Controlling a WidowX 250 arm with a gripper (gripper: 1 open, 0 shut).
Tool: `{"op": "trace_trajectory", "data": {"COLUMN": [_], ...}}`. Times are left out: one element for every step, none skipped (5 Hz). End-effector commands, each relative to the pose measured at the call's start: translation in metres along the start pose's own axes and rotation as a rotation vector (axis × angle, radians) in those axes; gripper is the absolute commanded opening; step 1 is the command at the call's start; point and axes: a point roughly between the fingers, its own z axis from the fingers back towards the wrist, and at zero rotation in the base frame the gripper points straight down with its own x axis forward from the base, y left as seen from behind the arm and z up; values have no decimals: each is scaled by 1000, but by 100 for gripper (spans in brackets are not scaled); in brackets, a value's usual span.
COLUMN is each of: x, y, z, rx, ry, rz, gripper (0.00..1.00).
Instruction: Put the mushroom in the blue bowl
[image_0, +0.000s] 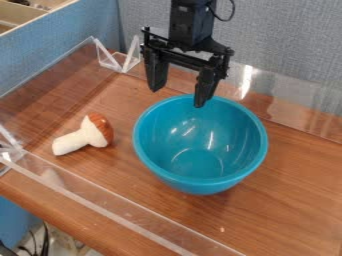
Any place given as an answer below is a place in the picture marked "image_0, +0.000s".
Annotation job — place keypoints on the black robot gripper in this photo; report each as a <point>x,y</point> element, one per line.
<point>188,46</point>

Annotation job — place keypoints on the blue plastic bowl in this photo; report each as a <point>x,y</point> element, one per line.
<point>200,149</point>

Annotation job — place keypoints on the white brown toy mushroom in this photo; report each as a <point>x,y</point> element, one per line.
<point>95,133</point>

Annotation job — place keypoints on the clear acrylic left barrier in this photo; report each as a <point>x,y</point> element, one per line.
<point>31,72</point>

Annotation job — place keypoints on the clear acrylic barrier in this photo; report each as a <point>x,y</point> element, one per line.
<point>285,100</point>
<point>31,72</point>
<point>105,220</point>

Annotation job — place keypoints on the clear acrylic back barrier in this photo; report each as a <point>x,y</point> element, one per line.
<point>285,100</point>

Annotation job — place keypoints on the blue partition with wooden shelf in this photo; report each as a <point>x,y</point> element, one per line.
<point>87,18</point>

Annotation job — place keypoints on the clear acrylic front barrier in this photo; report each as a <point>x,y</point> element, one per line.
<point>105,220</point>

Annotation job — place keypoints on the clear acrylic corner bracket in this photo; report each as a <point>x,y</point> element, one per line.
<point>121,62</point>

